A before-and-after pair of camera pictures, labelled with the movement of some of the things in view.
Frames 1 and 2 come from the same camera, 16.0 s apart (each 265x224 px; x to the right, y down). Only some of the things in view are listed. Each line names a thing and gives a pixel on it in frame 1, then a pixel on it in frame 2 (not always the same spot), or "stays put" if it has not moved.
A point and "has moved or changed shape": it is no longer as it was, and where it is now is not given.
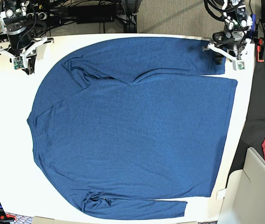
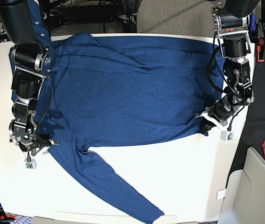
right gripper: (231, 42) to (222, 111)
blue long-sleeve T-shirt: (120, 122) has moved or changed shape
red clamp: (260, 50) stays put
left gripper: (22, 45) to (25, 133)
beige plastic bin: (253, 195) stays put
